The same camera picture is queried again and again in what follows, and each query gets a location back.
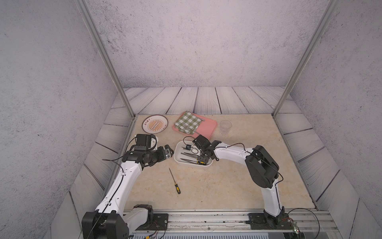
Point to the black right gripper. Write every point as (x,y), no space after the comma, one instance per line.
(202,159)

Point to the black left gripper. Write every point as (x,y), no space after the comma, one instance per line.
(161,155)

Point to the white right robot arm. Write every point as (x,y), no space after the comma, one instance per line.
(263,169)

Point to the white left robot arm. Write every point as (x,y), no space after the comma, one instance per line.
(107,220)

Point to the white rectangular storage box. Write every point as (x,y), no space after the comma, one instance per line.
(187,146)

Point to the pink plastic tray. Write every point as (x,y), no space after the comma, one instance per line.
(206,128)

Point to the clear plastic cup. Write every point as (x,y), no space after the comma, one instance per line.
(225,127)

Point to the green checkered cloth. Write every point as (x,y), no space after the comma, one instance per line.
(188,123)

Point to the round patterned plate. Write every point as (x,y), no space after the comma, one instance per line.
(155,124)

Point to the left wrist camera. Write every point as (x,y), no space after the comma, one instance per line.
(168,151)

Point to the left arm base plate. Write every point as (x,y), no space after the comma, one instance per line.
(159,222)

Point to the metal base rail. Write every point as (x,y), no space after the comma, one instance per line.
(230,224)

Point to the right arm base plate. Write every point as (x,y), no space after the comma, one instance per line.
(264,221)

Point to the left aluminium frame post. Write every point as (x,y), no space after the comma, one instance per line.
(86,15)

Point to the aluminium frame post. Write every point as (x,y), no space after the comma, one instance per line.
(316,36)
(86,15)

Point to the right aluminium frame post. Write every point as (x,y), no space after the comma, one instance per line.
(316,36)

